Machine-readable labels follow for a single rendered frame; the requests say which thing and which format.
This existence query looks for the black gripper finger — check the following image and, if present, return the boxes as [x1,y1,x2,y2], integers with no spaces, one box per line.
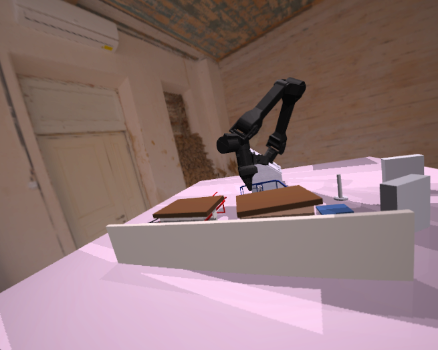
[240,174,255,191]

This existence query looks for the grey flat panel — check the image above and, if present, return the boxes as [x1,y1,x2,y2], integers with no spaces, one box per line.
[106,209,415,281]

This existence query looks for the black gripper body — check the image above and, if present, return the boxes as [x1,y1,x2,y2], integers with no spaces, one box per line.
[236,149,258,176]

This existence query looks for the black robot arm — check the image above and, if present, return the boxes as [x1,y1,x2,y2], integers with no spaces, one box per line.
[217,77,306,165]

